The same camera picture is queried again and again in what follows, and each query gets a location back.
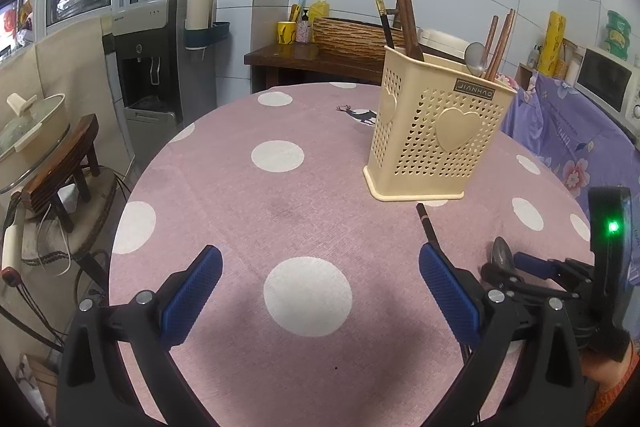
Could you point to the grey water dispenser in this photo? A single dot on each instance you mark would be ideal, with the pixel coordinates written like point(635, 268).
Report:
point(145, 32)

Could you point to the yellow roll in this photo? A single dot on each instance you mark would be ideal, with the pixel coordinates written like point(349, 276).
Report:
point(552, 42)

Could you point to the blue wall holder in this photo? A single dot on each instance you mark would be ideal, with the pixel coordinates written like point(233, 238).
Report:
point(210, 36)

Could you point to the yellow soap pump bottle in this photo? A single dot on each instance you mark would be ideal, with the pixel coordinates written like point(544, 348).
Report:
point(319, 12)

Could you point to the cream pot with lid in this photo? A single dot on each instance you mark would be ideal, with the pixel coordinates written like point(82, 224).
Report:
point(35, 127)

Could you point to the yellow cup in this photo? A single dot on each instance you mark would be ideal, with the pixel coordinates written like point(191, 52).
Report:
point(286, 33)

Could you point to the dark brown wooden chopstick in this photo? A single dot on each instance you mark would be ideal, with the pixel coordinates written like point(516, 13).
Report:
point(410, 12)
point(401, 7)

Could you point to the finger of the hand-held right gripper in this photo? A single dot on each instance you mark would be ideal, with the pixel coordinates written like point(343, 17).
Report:
point(505, 282)
point(532, 263)

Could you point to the cream perforated utensil holder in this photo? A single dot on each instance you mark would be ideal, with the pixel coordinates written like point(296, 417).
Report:
point(452, 127)

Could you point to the purple floral cloth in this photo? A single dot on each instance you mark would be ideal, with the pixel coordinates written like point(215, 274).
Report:
point(560, 142)

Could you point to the dark wooden side table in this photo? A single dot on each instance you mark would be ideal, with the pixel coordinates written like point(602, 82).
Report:
point(300, 59)

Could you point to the stack of green packets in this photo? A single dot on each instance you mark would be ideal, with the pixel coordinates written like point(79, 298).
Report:
point(617, 32)

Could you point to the white microwave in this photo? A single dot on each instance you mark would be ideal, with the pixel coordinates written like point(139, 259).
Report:
point(605, 82)

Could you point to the black chopstick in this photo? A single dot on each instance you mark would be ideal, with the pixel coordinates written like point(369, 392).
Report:
point(426, 224)
point(382, 17)

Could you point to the metal spoon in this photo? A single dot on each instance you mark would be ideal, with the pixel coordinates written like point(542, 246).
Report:
point(501, 251)

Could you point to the reddish brown wooden chopstick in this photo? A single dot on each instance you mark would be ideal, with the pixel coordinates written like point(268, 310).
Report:
point(502, 44)
point(491, 42)

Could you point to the woven basket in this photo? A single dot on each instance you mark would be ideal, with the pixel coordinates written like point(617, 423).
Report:
point(350, 38)

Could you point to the small wooden box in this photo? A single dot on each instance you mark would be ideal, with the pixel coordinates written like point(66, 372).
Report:
point(522, 74)

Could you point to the small wooden stool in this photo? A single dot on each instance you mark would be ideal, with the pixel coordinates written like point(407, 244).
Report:
point(60, 167)

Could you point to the pink polka dot tablecloth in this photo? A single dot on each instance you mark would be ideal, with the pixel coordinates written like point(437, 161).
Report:
point(300, 207)

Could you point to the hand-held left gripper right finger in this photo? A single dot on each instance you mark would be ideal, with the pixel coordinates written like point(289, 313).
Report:
point(447, 297)

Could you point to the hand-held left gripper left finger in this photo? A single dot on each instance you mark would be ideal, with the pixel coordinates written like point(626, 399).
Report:
point(192, 297)

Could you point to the beige cover cloth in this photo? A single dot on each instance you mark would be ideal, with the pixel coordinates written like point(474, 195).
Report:
point(75, 72)

